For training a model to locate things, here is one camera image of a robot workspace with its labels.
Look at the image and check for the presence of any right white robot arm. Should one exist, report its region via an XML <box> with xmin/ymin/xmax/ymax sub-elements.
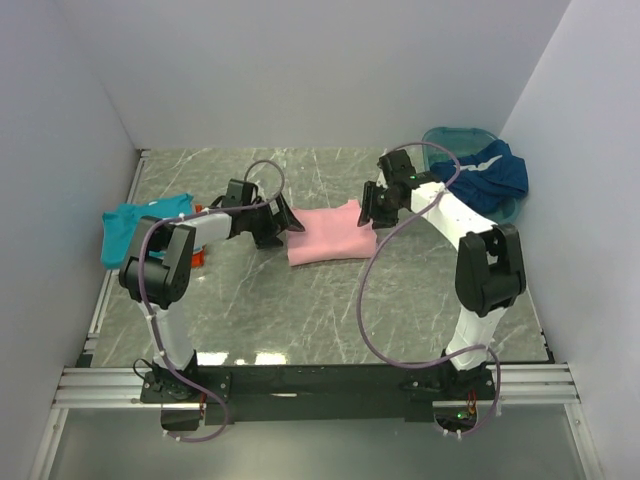
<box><xmin>358</xmin><ymin>147</ymin><xmax>526</xmax><ymax>399</ymax></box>

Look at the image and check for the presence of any aluminium rail frame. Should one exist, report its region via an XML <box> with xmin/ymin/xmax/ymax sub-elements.
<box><xmin>30</xmin><ymin>148</ymin><xmax>603</xmax><ymax>479</ymax></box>

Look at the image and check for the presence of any navy blue t shirt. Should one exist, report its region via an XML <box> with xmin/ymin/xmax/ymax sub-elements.
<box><xmin>429</xmin><ymin>139</ymin><xmax>529</xmax><ymax>215</ymax></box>

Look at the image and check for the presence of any orange folded t shirt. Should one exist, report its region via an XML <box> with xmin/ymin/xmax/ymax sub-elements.
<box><xmin>191</xmin><ymin>203</ymin><xmax>206</xmax><ymax>269</ymax></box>

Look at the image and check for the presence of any teal folded t shirt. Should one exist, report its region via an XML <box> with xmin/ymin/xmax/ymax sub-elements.
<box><xmin>101</xmin><ymin>193</ymin><xmax>195</xmax><ymax>270</ymax></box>

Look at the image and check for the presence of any teal plastic bin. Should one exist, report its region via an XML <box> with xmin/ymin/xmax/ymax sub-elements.
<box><xmin>423</xmin><ymin>127</ymin><xmax>524</xmax><ymax>224</ymax></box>

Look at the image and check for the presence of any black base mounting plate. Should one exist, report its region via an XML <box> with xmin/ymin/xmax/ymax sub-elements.
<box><xmin>140</xmin><ymin>364</ymin><xmax>496</xmax><ymax>425</ymax></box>

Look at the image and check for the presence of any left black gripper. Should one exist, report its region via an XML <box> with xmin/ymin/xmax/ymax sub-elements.
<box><xmin>243</xmin><ymin>193</ymin><xmax>304</xmax><ymax>249</ymax></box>

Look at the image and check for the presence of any pink t shirt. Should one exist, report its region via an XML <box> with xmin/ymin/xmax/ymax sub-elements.
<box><xmin>287</xmin><ymin>199</ymin><xmax>377</xmax><ymax>267</ymax></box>

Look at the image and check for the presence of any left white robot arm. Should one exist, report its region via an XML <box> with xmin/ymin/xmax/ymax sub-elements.
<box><xmin>119</xmin><ymin>179</ymin><xmax>305</xmax><ymax>402</ymax></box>

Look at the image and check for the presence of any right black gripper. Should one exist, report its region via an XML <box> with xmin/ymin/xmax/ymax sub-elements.
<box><xmin>357</xmin><ymin>181</ymin><xmax>403</xmax><ymax>231</ymax></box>

